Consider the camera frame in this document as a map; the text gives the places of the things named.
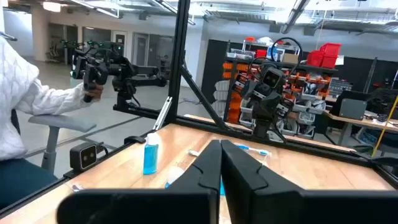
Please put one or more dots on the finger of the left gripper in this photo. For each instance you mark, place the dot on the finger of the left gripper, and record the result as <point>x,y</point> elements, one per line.
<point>274,110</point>
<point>260,107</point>

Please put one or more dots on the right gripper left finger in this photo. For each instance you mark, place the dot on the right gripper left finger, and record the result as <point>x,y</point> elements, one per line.
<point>205,174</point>

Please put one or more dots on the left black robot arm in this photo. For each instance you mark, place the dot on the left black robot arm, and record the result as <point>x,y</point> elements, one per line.
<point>264,130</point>

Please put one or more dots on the black stereo camera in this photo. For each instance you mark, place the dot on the black stereo camera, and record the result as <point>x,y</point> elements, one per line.
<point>84,157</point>

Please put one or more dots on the silver strut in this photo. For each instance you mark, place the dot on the silver strut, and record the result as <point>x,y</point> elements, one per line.
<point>163,113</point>

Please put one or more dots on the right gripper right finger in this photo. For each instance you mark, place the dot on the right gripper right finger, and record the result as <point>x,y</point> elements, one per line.
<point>239,174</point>

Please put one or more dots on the red storage bin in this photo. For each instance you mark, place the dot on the red storage bin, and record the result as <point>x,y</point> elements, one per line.
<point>314,58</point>
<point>329,61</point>
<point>331,49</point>
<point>261,53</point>

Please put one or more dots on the purple toothbrush in wrapper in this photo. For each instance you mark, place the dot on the purple toothbrush in wrapper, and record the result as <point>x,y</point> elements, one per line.
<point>76,187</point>

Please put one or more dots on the parts shelf rack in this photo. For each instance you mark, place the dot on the parts shelf rack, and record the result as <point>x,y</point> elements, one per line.
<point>236,109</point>

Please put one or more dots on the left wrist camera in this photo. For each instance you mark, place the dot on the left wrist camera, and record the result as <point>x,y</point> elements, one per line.
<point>272,78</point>

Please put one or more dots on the cardboard box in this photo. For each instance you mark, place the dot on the cardboard box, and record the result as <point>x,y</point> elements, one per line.
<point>290,58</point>

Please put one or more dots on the yellow rod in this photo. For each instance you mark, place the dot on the yellow rod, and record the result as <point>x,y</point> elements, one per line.
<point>384,127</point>

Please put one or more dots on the person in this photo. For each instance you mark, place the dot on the person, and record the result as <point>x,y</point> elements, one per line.
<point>18,93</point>

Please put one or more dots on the black aluminium frame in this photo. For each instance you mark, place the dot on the black aluminium frame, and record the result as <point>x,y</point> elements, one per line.
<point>179,62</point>

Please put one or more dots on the grey office chair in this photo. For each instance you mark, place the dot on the grey office chair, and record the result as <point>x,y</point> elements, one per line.
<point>62,123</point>

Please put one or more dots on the wooden desk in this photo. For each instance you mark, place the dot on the wooden desk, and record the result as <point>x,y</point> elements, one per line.
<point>357,122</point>

